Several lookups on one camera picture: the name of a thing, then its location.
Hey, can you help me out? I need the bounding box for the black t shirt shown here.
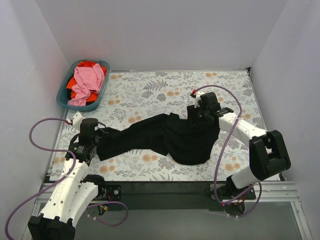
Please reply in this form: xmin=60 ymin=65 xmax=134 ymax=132
xmin=97 ymin=113 xmax=220 ymax=166

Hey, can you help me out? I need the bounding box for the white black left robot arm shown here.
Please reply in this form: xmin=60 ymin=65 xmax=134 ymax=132
xmin=28 ymin=113 xmax=107 ymax=240

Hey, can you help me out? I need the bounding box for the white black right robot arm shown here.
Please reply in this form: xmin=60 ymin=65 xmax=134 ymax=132
xmin=187 ymin=90 xmax=291 ymax=199

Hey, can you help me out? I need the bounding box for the orange t shirt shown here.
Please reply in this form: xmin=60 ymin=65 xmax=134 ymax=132
xmin=65 ymin=60 xmax=108 ymax=101

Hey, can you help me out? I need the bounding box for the teal plastic laundry basket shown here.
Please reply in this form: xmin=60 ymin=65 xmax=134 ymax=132
xmin=56 ymin=59 xmax=110 ymax=112

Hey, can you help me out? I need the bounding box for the pink t shirt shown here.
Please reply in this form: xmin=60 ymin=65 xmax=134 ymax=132
xmin=67 ymin=63 xmax=105 ymax=107

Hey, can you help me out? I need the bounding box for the floral patterned table mat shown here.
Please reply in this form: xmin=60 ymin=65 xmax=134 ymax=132
xmin=49 ymin=70 xmax=281 ymax=182

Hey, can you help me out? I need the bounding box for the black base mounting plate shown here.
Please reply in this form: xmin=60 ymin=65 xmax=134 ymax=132
xmin=99 ymin=180 xmax=258 ymax=212

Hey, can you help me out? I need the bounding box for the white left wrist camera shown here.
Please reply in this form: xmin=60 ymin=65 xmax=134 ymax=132
xmin=66 ymin=112 xmax=85 ymax=131

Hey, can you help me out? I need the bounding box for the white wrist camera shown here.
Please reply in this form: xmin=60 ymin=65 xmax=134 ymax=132
xmin=66 ymin=112 xmax=85 ymax=131
xmin=190 ymin=89 xmax=205 ymax=108

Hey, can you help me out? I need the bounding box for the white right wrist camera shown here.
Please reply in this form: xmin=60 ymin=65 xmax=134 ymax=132
xmin=190 ymin=89 xmax=205 ymax=108

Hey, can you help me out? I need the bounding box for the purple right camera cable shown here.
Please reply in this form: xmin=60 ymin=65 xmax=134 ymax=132
xmin=194 ymin=84 xmax=263 ymax=219

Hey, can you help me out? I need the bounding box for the aluminium frame rail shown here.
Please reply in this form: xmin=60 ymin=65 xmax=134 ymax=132
xmin=23 ymin=164 xmax=313 ymax=240

